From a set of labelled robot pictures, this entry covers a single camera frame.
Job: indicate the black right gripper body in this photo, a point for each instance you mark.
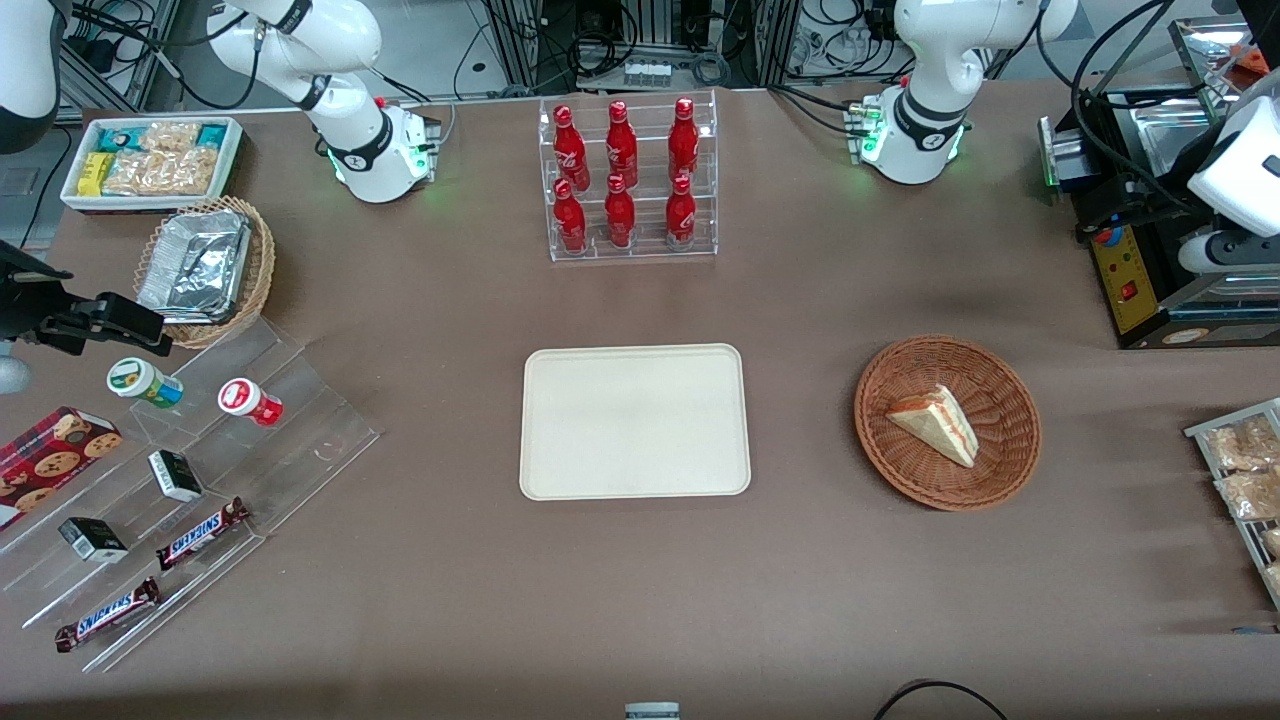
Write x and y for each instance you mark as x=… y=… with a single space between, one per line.
x=22 y=300

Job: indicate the plastic-wrapped triangle sandwich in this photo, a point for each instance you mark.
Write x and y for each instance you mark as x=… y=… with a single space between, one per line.
x=935 y=420

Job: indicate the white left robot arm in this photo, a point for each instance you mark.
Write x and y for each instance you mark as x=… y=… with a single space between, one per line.
x=930 y=70

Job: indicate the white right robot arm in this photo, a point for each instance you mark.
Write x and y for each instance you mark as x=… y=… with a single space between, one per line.
x=355 y=135

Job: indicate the light brown wicker basket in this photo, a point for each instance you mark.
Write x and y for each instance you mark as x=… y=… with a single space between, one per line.
x=258 y=270

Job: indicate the cream rectangular plastic tray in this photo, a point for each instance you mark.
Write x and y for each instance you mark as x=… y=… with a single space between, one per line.
x=634 y=421

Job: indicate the dark brown round wicker basket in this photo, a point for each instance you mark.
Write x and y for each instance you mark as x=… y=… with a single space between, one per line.
x=1000 y=440

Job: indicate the green-lidded white cup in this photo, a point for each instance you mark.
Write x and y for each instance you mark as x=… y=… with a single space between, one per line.
x=140 y=382

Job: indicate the silver foil container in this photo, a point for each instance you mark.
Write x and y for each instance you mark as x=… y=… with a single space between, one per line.
x=195 y=265

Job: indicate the red cookie box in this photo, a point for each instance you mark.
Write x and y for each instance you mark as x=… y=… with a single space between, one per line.
x=50 y=465

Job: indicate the yellow snack packet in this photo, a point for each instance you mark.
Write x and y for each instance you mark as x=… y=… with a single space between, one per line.
x=96 y=174

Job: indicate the red-lidded white cup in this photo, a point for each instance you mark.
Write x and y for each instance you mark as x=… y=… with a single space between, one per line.
x=248 y=401

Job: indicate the clear bag of crackers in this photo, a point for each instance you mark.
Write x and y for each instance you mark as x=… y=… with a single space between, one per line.
x=165 y=170

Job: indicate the small black carton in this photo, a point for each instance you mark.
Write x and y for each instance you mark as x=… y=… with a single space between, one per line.
x=93 y=540
x=175 y=476

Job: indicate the teal snack packet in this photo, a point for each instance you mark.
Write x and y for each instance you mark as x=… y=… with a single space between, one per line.
x=122 y=138

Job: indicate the white rectangular snack bin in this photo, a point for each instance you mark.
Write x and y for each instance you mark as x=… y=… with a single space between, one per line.
x=232 y=160

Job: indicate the clear acrylic stepped display stand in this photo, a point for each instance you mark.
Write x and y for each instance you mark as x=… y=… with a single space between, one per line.
x=300 y=420

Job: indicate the brown Snickers bar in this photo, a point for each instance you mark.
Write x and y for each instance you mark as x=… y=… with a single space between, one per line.
x=200 y=535
x=108 y=614

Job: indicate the red cola bottle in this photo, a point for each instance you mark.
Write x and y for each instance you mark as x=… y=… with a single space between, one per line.
x=570 y=150
x=621 y=145
x=569 y=220
x=683 y=140
x=620 y=215
x=681 y=212

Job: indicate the clear acrylic bottle rack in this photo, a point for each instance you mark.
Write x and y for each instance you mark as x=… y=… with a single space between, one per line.
x=630 y=250

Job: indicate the grey power strip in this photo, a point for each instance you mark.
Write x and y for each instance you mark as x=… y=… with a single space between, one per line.
x=646 y=73

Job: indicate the small grey box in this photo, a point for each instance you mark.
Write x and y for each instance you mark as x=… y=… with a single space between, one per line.
x=652 y=712

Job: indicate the black machine with yellow panel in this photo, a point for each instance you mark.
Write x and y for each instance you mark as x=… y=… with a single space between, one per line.
x=1130 y=270

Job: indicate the clear bag of pastry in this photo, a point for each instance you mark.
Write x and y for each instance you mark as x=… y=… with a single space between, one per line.
x=1250 y=495
x=1240 y=445

